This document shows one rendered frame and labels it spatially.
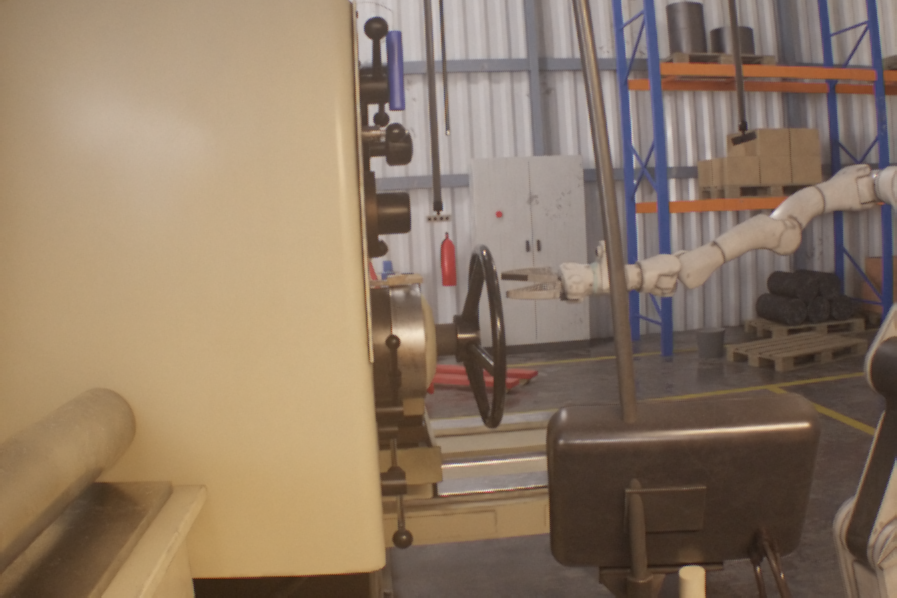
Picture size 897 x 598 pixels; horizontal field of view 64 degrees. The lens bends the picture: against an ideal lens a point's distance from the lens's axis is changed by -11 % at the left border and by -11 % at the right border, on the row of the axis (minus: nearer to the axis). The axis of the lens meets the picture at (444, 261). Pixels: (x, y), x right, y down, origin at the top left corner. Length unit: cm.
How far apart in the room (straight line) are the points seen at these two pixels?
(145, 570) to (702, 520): 66
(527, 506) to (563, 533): 130
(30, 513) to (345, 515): 49
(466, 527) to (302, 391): 132
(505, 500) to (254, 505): 133
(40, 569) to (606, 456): 64
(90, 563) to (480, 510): 160
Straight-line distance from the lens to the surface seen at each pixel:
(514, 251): 850
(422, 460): 207
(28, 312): 115
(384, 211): 130
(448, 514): 231
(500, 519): 234
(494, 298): 144
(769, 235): 196
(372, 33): 111
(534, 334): 863
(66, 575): 85
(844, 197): 210
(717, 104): 1001
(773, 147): 882
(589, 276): 177
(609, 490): 99
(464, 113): 908
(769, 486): 102
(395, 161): 150
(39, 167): 114
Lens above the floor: 154
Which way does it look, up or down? 3 degrees down
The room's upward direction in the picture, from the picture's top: 3 degrees counter-clockwise
